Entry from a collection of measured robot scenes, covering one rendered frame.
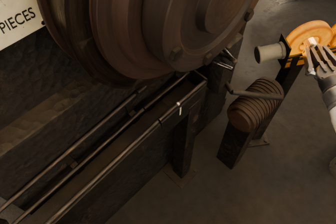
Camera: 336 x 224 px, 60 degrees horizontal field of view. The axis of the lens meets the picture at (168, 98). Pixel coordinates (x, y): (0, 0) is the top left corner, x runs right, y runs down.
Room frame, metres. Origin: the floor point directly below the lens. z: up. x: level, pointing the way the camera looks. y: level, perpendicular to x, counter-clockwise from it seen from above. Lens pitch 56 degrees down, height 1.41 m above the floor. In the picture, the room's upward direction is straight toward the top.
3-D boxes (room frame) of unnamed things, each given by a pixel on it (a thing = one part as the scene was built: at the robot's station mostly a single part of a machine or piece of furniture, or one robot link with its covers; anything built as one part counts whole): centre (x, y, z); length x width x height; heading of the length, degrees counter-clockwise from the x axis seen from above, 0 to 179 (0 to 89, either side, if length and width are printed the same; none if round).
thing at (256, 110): (0.61, -0.34, 0.27); 0.22 x 0.13 x 0.53; 135
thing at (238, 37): (0.65, -0.17, 0.68); 0.11 x 0.08 x 0.24; 45
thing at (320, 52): (0.63, -0.50, 0.70); 0.11 x 0.01 x 0.04; 9
